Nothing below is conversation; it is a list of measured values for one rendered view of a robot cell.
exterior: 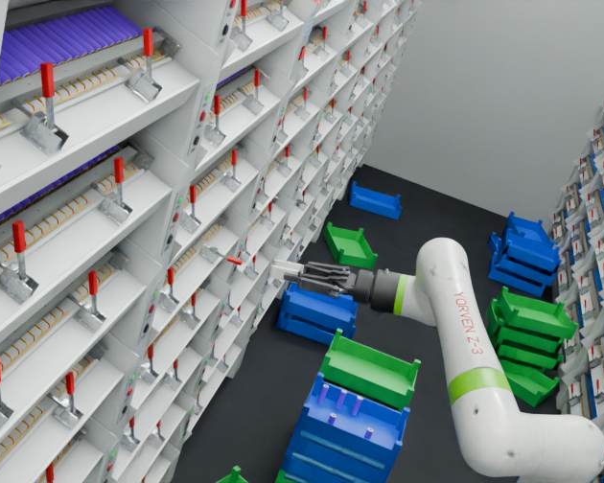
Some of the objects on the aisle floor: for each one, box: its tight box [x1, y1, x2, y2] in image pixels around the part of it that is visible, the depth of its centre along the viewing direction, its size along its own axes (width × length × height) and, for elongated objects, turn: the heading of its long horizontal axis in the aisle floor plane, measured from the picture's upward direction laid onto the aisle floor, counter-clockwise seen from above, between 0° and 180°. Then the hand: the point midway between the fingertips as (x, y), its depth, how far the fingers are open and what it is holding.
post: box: [82, 0, 239, 483], centre depth 163 cm, size 20×9×170 cm, turn 45°
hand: (286, 270), depth 200 cm, fingers open, 3 cm apart
